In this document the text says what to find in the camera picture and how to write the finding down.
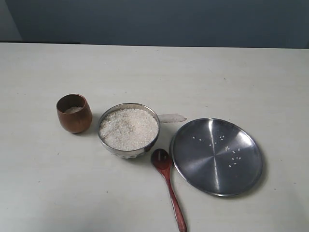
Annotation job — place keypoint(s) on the red wooden spoon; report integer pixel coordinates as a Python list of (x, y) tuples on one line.
[(161, 160)]

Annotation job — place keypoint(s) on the steel bowl of rice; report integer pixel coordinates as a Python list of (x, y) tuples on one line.
[(129, 130)]

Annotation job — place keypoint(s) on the brown wooden cup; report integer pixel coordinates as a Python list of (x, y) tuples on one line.
[(74, 113)]

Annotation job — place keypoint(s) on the clear tape strip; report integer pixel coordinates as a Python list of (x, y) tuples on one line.
[(171, 118)]

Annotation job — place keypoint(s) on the round steel plate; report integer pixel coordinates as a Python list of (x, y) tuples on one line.
[(216, 157)]

